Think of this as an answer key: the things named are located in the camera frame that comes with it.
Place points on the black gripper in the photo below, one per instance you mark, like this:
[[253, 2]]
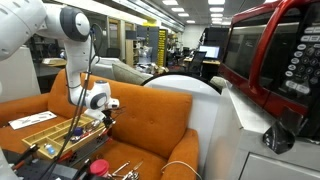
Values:
[[108, 120]]

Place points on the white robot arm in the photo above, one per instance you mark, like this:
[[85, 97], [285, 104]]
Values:
[[21, 19]]

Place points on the silver spoon in tray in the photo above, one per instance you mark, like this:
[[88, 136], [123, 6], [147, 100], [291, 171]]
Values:
[[92, 125]]

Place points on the yellow wooden cutlery tray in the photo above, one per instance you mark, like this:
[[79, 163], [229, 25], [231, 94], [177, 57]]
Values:
[[73, 153]]

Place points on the orange fabric sofa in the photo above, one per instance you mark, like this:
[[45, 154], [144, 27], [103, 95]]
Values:
[[152, 128]]

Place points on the silver knife on sofa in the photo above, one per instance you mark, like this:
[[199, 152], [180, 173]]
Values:
[[120, 168]]

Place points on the red lidded white cup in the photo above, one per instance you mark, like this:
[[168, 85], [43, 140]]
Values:
[[100, 168]]

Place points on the grey cushion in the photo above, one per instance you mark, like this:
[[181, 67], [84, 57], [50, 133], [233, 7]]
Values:
[[124, 73]]

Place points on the silver fork on sofa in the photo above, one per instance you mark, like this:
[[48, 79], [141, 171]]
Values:
[[133, 174]]

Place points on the small blue white bottle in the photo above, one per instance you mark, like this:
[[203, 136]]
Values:
[[50, 149]]

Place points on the black perforated metal plate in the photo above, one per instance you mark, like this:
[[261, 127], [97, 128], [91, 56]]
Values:
[[35, 170]]

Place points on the white paper sheet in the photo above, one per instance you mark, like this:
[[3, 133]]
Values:
[[32, 119]]

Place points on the white cabinet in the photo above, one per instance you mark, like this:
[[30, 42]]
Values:
[[18, 76]]

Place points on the white round chair back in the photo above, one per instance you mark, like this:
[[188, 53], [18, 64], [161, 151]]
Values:
[[206, 97]]

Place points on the computer monitor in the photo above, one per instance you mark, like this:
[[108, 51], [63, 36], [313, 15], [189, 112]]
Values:
[[211, 51]]

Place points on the red microwave oven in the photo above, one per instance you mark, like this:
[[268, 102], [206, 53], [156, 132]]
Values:
[[273, 56]]

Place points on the red handled utensil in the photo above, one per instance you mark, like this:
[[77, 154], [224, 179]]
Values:
[[76, 139]]

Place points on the blue handled utensil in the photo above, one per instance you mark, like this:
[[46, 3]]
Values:
[[78, 131]]

